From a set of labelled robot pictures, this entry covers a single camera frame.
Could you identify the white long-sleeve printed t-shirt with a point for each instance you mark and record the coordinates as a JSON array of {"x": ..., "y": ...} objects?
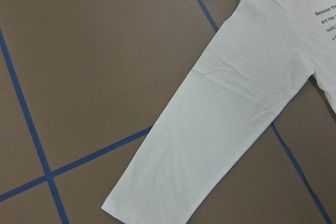
[{"x": 255, "y": 64}]

